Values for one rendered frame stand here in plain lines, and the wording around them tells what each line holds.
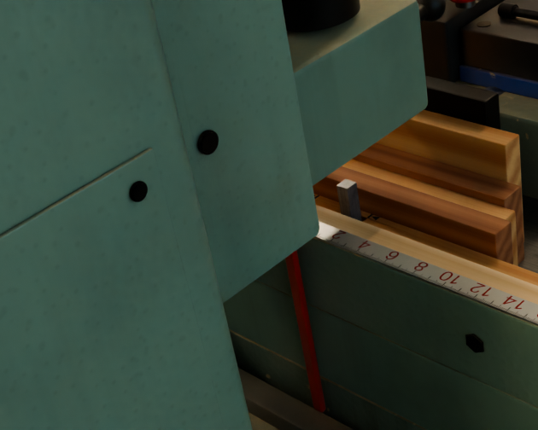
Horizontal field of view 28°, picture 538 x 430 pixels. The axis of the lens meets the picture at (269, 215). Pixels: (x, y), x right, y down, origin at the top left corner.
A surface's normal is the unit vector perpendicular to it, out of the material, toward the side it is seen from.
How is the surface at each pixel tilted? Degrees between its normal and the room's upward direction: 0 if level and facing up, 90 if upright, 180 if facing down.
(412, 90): 90
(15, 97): 90
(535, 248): 0
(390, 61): 90
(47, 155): 90
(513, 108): 0
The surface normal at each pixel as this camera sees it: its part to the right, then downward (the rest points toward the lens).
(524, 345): -0.69, 0.47
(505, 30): -0.16, -0.84
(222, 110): 0.70, 0.27
